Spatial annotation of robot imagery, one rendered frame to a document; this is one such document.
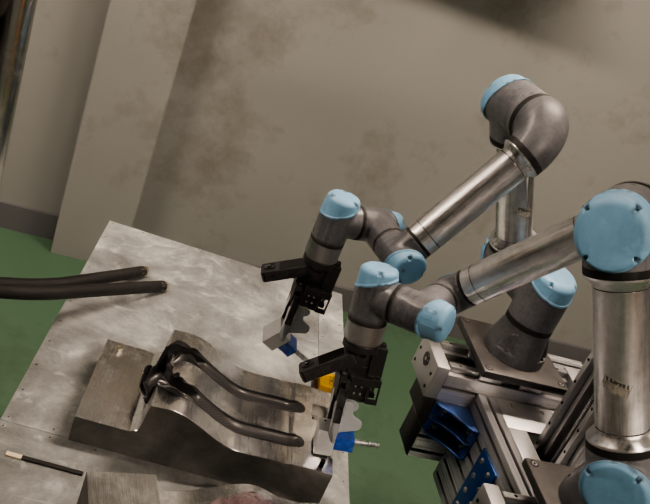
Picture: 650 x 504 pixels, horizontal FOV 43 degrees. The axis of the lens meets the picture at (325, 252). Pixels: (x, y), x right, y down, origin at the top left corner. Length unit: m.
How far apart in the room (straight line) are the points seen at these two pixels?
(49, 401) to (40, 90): 2.04
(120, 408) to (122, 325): 0.37
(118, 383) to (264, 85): 2.03
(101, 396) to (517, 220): 0.98
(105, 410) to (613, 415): 0.92
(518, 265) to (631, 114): 2.53
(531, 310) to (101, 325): 0.98
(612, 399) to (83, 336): 1.13
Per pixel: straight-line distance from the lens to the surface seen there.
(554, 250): 1.49
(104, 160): 3.52
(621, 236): 1.29
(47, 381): 1.78
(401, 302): 1.49
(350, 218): 1.71
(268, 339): 1.87
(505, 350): 1.97
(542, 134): 1.68
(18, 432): 1.66
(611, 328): 1.35
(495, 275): 1.54
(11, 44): 1.43
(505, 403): 2.01
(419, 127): 3.67
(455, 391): 1.98
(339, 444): 1.67
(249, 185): 3.67
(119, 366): 1.76
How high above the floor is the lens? 1.93
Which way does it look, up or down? 25 degrees down
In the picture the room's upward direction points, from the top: 22 degrees clockwise
